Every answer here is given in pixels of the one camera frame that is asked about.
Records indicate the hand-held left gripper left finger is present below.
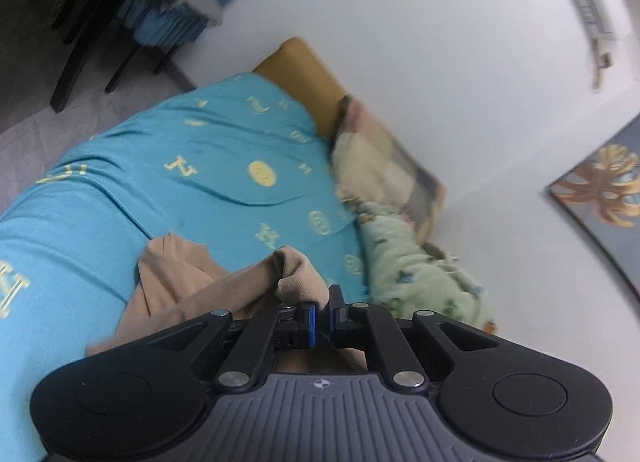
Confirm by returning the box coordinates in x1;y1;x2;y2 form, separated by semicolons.
145;303;318;390

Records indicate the plaid pillow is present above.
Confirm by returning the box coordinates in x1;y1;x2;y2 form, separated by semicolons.
330;94;448;243

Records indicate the tan T-shirt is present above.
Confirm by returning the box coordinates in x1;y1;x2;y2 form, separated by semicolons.
85;236;371;375

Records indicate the dark wooden table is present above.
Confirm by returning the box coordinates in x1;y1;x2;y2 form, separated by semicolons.
50;0;181;112

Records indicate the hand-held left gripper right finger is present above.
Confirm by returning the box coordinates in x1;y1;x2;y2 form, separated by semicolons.
325;284;501;393

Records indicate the teal printed bed sheet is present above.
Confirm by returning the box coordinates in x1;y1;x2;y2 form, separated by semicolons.
0;72;373;462

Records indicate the framed leaf picture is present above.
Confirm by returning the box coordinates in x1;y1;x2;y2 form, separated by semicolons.
547;114;640;303

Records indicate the tan headboard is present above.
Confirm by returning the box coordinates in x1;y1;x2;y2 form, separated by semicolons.
252;36;351;140

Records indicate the green printed fleece blanket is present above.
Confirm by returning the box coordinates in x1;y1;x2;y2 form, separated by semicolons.
357;202;501;337

